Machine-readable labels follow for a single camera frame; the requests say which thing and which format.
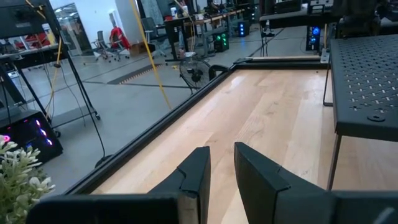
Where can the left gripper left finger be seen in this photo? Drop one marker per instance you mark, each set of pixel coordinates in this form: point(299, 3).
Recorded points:
point(192, 174)

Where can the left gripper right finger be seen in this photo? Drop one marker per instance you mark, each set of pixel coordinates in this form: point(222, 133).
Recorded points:
point(267, 193)

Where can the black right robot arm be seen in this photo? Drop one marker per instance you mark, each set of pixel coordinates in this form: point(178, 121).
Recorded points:
point(354, 18)

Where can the black floor fan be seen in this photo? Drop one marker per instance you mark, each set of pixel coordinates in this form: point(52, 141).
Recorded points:
point(195, 74)

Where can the computer tower with green lights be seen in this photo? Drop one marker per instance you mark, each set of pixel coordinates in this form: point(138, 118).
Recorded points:
point(221, 42)

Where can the cardboard box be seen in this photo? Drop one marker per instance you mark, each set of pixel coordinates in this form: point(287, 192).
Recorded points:
point(138, 49)

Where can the grey office chair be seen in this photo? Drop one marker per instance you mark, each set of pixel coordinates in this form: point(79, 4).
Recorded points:
point(101, 43)
point(119, 53)

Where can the black mesh office chair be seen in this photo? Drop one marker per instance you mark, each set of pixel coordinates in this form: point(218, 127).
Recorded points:
point(152, 28)

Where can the black perforated metal shelf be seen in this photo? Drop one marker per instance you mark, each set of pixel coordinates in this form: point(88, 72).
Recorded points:
point(367, 77)

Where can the wooden desk with black legs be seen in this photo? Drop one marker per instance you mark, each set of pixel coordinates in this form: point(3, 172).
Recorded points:
point(177, 21)

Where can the computer tower with blue lights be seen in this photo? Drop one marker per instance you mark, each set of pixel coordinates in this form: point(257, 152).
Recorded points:
point(243, 29)

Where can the red jacket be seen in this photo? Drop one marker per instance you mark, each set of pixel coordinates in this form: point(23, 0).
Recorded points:
point(119, 37)

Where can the black computer tower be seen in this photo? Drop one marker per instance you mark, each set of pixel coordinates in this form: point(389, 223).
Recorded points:
point(313, 39)

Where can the white bottle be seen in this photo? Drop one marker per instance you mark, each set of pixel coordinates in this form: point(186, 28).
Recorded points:
point(173, 12)

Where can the computer tower with pink lights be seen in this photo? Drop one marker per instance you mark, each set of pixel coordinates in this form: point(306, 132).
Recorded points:
point(28, 140)

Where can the grey table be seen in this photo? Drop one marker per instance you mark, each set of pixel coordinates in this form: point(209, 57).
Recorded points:
point(289, 20)

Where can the green potted plant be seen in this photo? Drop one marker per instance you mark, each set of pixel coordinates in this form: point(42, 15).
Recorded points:
point(18, 186)

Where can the black rolling equipment stand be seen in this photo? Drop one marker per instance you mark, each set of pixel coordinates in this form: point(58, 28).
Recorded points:
point(31, 57)

